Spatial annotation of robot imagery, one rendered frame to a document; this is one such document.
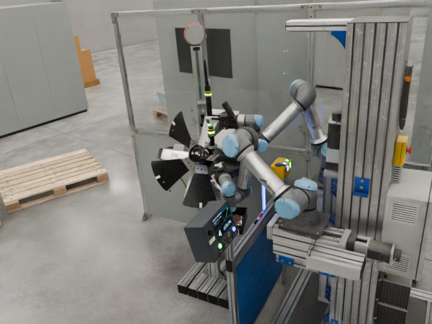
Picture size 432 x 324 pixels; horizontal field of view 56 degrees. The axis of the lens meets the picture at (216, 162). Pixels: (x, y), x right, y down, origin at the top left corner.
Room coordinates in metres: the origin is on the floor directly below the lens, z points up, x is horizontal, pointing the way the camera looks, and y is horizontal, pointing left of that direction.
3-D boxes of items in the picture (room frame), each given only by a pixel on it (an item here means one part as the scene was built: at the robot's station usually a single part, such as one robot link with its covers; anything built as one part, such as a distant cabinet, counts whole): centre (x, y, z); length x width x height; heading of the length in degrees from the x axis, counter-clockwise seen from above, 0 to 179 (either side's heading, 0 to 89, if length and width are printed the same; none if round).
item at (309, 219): (1.83, -0.45, 1.09); 0.15 x 0.15 x 0.10
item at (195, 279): (2.66, 0.03, 0.04); 0.62 x 0.45 x 0.08; 150
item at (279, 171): (2.50, -0.44, 1.02); 0.16 x 0.10 x 0.11; 150
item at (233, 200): (2.03, -0.07, 1.08); 0.11 x 0.08 x 0.11; 137
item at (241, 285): (2.15, -0.25, 0.45); 0.82 x 0.02 x 0.66; 150
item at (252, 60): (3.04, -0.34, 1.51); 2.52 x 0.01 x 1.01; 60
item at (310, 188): (1.82, -0.45, 1.20); 0.13 x 0.12 x 0.14; 137
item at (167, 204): (3.04, -0.34, 0.50); 2.59 x 0.03 x 0.91; 60
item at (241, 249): (2.15, -0.25, 0.82); 0.90 x 0.04 x 0.08; 150
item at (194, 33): (3.13, 0.08, 1.88); 0.16 x 0.07 x 0.16; 95
